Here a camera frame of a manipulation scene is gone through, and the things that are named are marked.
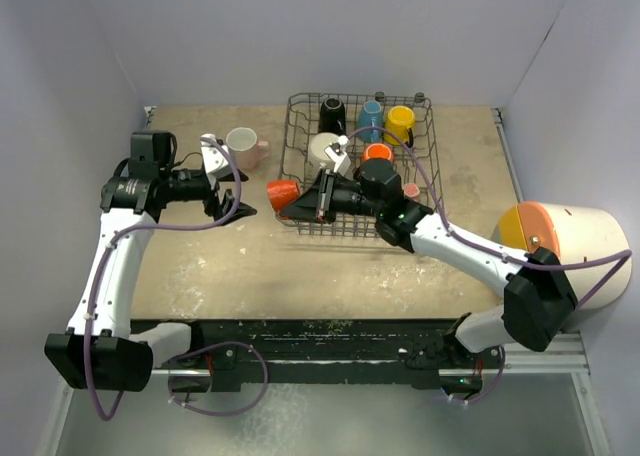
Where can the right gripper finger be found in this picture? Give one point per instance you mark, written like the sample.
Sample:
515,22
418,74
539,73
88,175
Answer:
314,193
302,210

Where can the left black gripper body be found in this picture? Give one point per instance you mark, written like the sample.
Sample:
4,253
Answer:
184,185

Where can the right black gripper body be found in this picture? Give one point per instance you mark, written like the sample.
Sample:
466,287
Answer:
348,199

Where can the small red-orange cup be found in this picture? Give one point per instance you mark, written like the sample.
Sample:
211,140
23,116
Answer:
282,192

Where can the small salmon pink cup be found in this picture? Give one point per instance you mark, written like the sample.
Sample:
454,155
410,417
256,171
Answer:
411,191

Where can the pink faceted mug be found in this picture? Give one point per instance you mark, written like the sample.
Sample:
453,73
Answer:
247,149

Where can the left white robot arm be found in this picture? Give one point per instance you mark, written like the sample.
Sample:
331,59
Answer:
97,349

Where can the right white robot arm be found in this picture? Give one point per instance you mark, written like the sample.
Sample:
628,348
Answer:
537,295

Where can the cream white mug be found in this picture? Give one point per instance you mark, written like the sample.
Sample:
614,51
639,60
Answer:
316,149

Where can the yellow mug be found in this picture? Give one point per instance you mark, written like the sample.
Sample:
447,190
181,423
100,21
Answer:
400,120

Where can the blue mug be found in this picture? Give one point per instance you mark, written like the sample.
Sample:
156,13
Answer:
370,117

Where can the white cylinder with orange lid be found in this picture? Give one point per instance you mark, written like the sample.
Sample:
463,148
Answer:
575,234

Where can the orange mug black handle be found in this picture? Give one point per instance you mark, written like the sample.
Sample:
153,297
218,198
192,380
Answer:
377,151

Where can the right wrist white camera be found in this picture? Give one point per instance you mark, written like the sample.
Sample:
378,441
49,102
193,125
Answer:
337,153

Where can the grey wire dish rack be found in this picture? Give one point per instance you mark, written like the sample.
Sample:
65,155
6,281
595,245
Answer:
421,168

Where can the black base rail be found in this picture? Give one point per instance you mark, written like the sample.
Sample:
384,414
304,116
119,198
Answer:
415,352

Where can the aluminium frame rail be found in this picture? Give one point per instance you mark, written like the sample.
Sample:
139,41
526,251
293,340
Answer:
566,355

